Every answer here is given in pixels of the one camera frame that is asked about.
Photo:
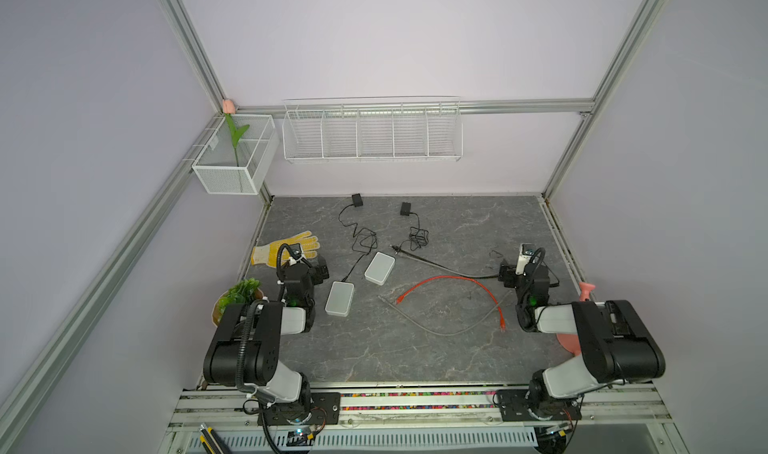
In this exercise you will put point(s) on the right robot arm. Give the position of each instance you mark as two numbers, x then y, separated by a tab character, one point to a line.
612	344

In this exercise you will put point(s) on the potted green plant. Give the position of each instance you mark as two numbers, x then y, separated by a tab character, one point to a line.
244	292

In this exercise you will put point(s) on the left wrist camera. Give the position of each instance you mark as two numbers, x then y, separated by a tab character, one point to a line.
288	261

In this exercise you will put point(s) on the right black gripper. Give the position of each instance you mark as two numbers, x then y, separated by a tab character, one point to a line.
522	277

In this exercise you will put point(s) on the pink watering can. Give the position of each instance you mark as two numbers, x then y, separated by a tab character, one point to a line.
570	342

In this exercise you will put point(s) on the small white mesh basket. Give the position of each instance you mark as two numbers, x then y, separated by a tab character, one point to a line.
215	165

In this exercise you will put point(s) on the long white wire basket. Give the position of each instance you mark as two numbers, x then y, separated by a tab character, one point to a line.
368	129

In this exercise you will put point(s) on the artificial pink tulip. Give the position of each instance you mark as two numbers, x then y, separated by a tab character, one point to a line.
236	131

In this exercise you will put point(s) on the white network switch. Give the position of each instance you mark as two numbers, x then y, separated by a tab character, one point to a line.
379	268
340	298

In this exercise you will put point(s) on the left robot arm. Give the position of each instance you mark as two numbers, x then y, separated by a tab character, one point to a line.
245	349

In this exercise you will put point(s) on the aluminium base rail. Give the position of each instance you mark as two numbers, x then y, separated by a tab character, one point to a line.
416	417

